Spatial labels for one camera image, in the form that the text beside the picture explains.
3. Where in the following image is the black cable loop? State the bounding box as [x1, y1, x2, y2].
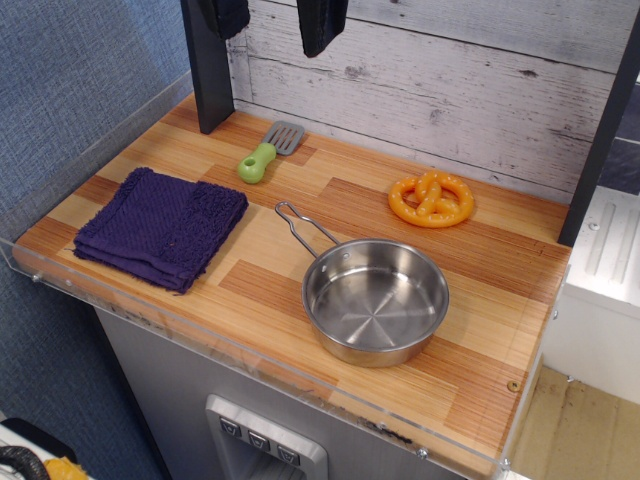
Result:
[0, 445, 50, 480]

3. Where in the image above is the orange toy pretzel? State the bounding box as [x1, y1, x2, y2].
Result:
[388, 170, 475, 228]

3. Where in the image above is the steel pan with wire handle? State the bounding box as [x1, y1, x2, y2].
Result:
[274, 200, 451, 369]

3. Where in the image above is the grey toy fridge cabinet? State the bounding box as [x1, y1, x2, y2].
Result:
[92, 305, 454, 480]

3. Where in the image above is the silver ice dispenser panel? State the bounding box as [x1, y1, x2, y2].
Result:
[205, 394, 329, 479]

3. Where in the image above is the clear acrylic edge guard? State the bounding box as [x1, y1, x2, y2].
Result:
[14, 99, 569, 478]

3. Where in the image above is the dark left upright post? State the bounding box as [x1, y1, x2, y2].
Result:
[181, 0, 235, 134]

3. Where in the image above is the green handled grey spatula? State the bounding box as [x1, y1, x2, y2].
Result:
[237, 121, 305, 184]

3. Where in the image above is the yellow object at corner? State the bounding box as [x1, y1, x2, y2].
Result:
[44, 457, 90, 480]

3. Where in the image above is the white toy sink unit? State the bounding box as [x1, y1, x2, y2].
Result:
[541, 187, 639, 403]

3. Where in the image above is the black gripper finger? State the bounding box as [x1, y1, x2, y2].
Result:
[297, 0, 349, 58]
[203, 0, 250, 40]

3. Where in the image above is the dark upright post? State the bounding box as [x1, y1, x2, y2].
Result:
[558, 13, 639, 247]
[181, 0, 235, 134]

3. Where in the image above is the dark right upright post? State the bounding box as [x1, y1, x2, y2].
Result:
[558, 13, 639, 247]

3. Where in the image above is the folded blue towel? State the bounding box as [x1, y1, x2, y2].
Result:
[74, 168, 249, 294]

